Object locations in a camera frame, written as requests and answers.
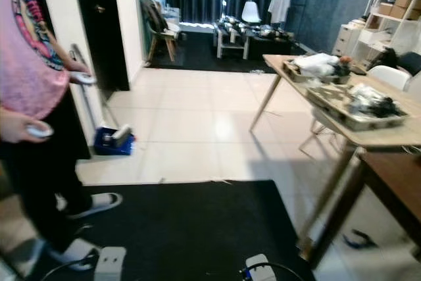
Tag person's right hand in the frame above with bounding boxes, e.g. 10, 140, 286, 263
0, 111, 45, 142

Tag person's left hand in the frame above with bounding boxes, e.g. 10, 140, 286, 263
68, 63, 91, 84

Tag white handheld controller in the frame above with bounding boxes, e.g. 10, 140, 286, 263
74, 72, 99, 86
26, 125, 55, 140

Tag black and white trash pile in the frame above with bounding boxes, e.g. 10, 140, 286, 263
349, 84, 406, 119

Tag silver pole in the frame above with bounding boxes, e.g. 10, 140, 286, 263
69, 43, 106, 132

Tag person in pink shirt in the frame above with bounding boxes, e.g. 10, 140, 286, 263
0, 0, 124, 276

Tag black door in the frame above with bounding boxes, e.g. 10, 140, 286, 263
72, 0, 132, 91

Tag blue box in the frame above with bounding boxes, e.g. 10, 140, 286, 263
94, 125, 136, 157

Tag wooden chair with clothes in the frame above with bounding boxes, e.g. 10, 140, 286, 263
140, 0, 180, 65

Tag white grey slipper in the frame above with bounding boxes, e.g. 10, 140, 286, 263
39, 238, 103, 272
68, 192, 124, 221

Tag black bedroom rug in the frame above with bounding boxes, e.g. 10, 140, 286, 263
147, 30, 311, 75

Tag white bench with clutter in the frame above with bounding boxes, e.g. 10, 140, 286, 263
213, 15, 298, 60

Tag white shell chair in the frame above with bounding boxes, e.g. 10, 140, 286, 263
241, 1, 263, 24

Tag large black floor rug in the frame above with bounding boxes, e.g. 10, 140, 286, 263
0, 180, 314, 281

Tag white t-shirt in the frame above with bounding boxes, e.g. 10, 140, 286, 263
268, 0, 293, 24

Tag small wooden tray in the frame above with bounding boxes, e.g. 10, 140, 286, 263
283, 55, 355, 86

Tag white plastic bag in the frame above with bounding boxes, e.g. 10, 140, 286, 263
293, 53, 341, 77

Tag long wooden tray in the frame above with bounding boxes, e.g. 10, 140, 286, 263
306, 84, 410, 132

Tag white drawer cabinet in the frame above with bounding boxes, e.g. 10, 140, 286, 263
332, 23, 364, 57

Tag light wooden table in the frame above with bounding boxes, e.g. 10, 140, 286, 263
249, 54, 421, 263

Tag black bag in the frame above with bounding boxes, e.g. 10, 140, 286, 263
371, 48, 399, 69

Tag white ladder shelf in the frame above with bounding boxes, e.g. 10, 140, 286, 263
359, 0, 421, 56

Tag cardboard boxes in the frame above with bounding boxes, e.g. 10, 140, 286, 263
377, 0, 421, 20

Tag black chair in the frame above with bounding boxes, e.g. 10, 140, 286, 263
398, 51, 421, 77

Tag black sandal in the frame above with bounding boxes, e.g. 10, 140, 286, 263
343, 229, 380, 251

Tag dark brown table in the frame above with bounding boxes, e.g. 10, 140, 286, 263
306, 151, 421, 270

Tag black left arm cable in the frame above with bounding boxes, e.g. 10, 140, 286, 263
39, 254, 97, 281

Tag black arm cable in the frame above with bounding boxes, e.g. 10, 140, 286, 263
263, 262, 311, 281
39, 254, 97, 281

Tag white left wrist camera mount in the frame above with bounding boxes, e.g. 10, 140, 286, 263
94, 246, 128, 281

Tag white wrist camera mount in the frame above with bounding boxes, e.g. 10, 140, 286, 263
243, 254, 278, 281
94, 246, 128, 281

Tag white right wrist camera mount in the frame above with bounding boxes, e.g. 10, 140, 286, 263
243, 254, 278, 281

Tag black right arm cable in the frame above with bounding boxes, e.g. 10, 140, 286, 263
263, 262, 311, 281

